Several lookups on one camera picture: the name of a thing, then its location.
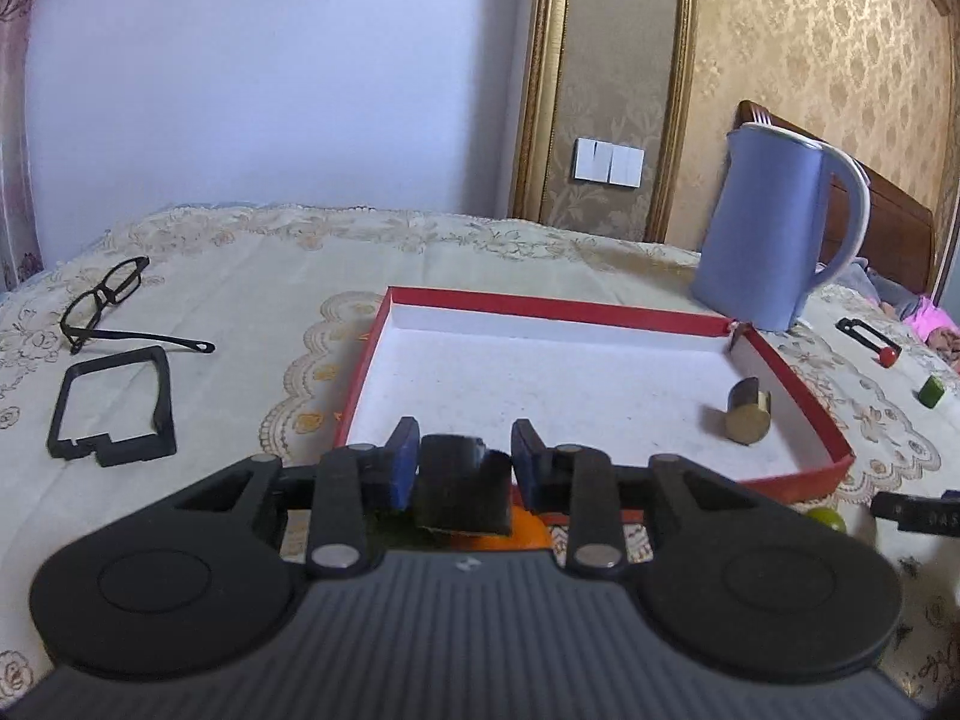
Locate dark sugarcane piece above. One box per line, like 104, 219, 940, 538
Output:
724, 377, 771, 445
413, 434, 512, 536

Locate orange mandarin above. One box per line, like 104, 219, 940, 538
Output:
449, 505, 553, 551

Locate green tomato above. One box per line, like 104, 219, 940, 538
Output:
804, 507, 848, 533

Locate green cucumber piece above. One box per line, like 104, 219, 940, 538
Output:
916, 376, 946, 410

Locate red shallow cardboard tray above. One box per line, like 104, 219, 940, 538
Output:
335, 286, 854, 504

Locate pink and grey bedding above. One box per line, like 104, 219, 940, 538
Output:
839, 259, 960, 372

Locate wooden headboard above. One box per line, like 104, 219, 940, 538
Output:
732, 97, 938, 296

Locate cream embroidered tablecloth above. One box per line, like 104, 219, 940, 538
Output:
2, 206, 958, 704

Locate blue electric kettle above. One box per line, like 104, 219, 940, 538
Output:
692, 122, 871, 332

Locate black eyeglasses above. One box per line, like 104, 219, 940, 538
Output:
59, 255, 217, 355

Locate pink patterned curtain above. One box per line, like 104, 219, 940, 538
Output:
0, 0, 43, 291

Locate red cherry tomato by frame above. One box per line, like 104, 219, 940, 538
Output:
878, 346, 898, 369

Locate black rectangular plastic frame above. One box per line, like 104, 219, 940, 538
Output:
46, 346, 178, 468

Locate white wall switch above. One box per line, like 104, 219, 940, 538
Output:
573, 138, 644, 188

